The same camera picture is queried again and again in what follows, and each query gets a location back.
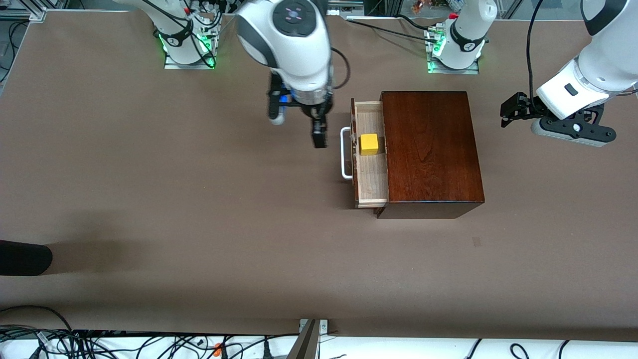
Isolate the wooden drawer with white handle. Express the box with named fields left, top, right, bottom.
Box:
left=340, top=98, right=389, bottom=209

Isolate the dark brown wooden cabinet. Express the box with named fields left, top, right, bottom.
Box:
left=374, top=91, right=485, bottom=219

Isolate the black rounded cylinder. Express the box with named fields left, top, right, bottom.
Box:
left=0, top=240, right=53, bottom=276

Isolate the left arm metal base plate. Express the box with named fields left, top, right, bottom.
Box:
left=427, top=27, right=480, bottom=75

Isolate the long black table cable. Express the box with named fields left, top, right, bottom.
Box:
left=346, top=16, right=439, bottom=43

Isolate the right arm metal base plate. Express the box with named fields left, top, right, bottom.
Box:
left=164, top=30, right=216, bottom=69

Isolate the dark metal post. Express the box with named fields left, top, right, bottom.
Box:
left=287, top=319, right=319, bottom=359

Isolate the aluminium frame corner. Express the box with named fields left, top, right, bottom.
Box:
left=0, top=7, right=48, bottom=21

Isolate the tangled black cable bundle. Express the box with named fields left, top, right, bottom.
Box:
left=0, top=305, right=300, bottom=359

